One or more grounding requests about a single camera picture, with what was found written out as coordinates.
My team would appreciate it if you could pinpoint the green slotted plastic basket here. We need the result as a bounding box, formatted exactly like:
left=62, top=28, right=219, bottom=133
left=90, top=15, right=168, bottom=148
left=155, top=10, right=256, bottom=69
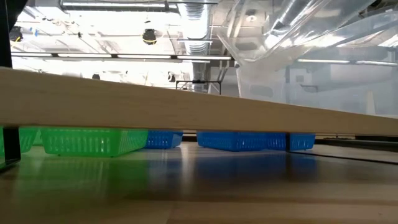
left=0, top=126, right=40, bottom=156
left=40, top=126, right=149, bottom=158

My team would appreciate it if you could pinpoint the clear plastic bin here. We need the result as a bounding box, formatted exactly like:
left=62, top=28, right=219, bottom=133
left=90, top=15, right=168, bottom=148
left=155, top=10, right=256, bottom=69
left=216, top=0, right=398, bottom=118
left=236, top=12, right=398, bottom=118

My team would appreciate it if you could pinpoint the wooden shelf board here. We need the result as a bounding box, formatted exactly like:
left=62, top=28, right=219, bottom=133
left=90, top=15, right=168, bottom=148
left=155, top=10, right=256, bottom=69
left=0, top=66, right=398, bottom=170

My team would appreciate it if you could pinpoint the black ceiling device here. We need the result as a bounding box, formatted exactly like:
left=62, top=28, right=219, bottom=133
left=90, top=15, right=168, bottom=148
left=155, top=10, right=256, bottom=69
left=8, top=26, right=24, bottom=42
left=142, top=28, right=157, bottom=45

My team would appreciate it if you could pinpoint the black hanging bracket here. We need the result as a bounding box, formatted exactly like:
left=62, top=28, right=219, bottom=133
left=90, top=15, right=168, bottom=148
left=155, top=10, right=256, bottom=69
left=175, top=79, right=223, bottom=96

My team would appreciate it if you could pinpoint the silver ceiling ventilation duct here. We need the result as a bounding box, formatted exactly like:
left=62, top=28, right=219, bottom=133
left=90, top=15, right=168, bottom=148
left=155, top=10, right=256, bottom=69
left=176, top=1, right=214, bottom=93

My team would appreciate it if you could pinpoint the long ceiling light rail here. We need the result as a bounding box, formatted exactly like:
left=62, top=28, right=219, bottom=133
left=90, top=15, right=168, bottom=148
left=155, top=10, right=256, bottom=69
left=11, top=52, right=234, bottom=63

